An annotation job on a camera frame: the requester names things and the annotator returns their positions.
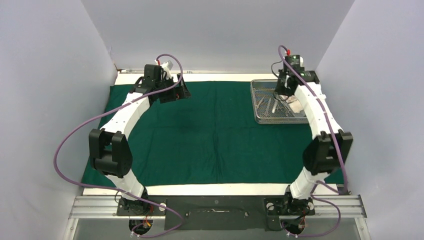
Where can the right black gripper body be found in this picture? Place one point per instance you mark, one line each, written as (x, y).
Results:
(280, 88)

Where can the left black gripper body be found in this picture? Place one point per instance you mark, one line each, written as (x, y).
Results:
(171, 94)

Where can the metal wire mesh tray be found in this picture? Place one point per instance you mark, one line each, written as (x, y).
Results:
(264, 88)

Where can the steel tweezers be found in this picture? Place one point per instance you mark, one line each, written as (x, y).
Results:
(275, 107)

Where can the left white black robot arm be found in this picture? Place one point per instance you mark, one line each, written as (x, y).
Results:
(109, 150)

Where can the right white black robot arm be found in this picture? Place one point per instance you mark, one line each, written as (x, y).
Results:
(330, 145)

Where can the steel surgical scissors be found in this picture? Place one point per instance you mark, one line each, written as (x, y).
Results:
(282, 108)

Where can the clear gauze packet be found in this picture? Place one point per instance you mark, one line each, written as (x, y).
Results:
(294, 104)

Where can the steel forceps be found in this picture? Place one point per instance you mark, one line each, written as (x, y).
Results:
(264, 109)

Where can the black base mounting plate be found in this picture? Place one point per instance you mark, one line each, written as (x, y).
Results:
(217, 212)

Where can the aluminium right side rail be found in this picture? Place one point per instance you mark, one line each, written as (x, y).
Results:
(309, 76)

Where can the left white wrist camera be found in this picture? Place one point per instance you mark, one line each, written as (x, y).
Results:
(166, 69)

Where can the aluminium front frame rail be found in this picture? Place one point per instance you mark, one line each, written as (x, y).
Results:
(106, 207)

